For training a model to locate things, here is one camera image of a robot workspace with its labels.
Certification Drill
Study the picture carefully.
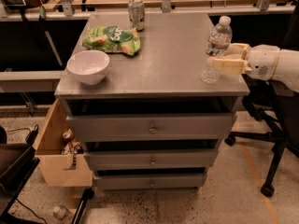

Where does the black cart on left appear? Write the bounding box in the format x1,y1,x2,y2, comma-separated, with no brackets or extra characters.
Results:
0,127,39,224

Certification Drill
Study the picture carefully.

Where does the green chip bag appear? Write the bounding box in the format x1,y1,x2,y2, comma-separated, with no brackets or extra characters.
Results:
82,26,141,56

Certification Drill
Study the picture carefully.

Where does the white ceramic bowl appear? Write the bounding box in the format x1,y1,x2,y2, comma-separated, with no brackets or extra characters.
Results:
66,50,110,85

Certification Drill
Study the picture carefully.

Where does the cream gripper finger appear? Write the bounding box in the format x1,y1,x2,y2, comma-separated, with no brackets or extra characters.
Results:
226,43,251,60
212,58,252,75

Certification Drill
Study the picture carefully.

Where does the clear plastic water bottle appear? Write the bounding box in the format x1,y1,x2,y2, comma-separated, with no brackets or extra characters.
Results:
201,16,233,84

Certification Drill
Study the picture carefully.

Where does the red can in box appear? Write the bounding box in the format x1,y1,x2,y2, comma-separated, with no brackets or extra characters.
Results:
62,132,74,144

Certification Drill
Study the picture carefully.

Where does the black office chair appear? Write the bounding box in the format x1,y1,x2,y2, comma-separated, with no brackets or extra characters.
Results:
225,76,299,197

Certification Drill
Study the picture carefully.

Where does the plastic bottle on floor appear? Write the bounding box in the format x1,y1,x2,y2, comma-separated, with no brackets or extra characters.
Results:
52,205,70,221

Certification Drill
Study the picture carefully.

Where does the light wooden box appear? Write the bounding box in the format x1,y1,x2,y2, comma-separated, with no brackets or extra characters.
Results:
33,100,93,187

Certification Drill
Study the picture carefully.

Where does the grey drawer cabinet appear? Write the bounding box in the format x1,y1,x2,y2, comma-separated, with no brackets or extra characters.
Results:
55,13,249,190

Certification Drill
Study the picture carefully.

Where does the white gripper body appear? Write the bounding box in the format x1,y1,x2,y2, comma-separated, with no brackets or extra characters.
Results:
245,45,280,80

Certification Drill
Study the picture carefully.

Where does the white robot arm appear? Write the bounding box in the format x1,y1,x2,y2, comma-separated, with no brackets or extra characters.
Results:
209,43,299,92

